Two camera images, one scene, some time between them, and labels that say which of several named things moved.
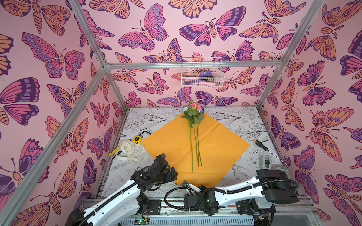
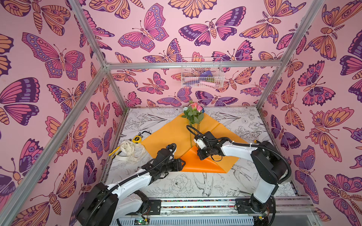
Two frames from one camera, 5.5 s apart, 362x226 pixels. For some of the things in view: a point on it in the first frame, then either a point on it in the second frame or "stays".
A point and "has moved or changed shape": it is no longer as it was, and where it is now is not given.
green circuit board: (140, 221) stays
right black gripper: (191, 189) -> (203, 152)
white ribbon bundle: (131, 151) stays
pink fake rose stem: (193, 116) stays
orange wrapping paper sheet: (199, 154) has moved or changed shape
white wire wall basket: (202, 72) stays
